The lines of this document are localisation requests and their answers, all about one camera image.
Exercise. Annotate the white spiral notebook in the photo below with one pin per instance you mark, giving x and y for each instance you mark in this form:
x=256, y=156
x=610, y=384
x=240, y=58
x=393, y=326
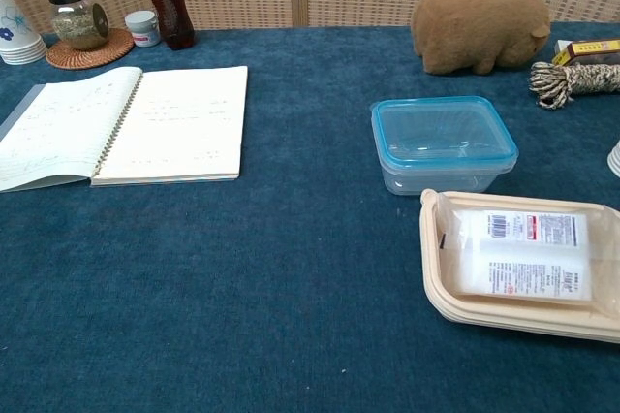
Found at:
x=184, y=127

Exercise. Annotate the blue table cloth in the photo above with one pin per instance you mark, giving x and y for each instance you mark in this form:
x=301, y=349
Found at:
x=242, y=287

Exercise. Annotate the clear container blue lid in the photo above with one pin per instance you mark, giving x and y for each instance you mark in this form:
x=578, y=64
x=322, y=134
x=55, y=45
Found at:
x=441, y=141

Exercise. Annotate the beige plastic food tray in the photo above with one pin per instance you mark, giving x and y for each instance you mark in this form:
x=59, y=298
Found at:
x=436, y=282

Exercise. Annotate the small white plastic jar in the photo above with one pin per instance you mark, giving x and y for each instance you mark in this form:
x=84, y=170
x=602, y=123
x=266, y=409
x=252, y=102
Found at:
x=142, y=30

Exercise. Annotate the brown plush capybara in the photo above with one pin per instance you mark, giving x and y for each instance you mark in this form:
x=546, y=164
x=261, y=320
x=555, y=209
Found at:
x=474, y=25

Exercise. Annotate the white labelled packet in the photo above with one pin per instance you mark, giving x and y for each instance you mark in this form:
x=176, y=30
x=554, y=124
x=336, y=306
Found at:
x=523, y=258

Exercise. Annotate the round woven rattan coaster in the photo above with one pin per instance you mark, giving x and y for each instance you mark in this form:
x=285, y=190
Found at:
x=114, y=49

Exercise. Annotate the glass jar black lid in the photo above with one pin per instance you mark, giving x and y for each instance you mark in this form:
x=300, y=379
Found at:
x=75, y=20

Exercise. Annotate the paper cup stack blue flower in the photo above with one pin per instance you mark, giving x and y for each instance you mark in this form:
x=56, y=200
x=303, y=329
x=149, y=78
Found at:
x=17, y=35
x=615, y=158

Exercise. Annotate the slim yellow red box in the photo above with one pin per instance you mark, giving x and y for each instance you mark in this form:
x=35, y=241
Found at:
x=593, y=50

